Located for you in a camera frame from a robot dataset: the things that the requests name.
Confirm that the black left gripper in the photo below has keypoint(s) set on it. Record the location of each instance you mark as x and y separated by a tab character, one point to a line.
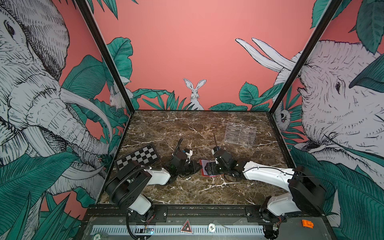
194	169

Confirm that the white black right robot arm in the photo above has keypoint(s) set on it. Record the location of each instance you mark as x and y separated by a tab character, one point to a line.
305	193

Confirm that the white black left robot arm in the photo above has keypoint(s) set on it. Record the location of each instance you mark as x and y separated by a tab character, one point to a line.
126	187

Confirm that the black white checkerboard calibration board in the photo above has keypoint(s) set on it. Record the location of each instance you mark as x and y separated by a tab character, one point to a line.
144	156

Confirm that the clear acrylic compartment organizer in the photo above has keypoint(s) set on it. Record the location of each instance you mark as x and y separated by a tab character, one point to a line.
240	134

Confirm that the red warning triangle sticker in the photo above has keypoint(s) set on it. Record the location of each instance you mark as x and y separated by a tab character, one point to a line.
187	228

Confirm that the round white sticker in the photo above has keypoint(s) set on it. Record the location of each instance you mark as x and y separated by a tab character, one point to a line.
212	228

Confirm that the white ventilation grille strip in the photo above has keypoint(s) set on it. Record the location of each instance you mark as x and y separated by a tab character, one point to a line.
175	230

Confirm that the orange small connector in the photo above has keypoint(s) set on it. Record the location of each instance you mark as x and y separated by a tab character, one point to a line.
307	224

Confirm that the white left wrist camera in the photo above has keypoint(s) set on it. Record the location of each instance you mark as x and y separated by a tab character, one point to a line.
189	154

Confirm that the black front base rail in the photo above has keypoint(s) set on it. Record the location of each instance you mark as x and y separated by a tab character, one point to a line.
165	212

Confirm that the black left corner frame post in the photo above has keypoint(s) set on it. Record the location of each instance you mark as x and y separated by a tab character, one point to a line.
98	38

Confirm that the black corner frame post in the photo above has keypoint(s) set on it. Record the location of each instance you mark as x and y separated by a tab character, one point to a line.
324	21
98	38

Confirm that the black right corner frame post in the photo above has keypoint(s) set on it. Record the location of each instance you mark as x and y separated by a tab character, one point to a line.
324	21

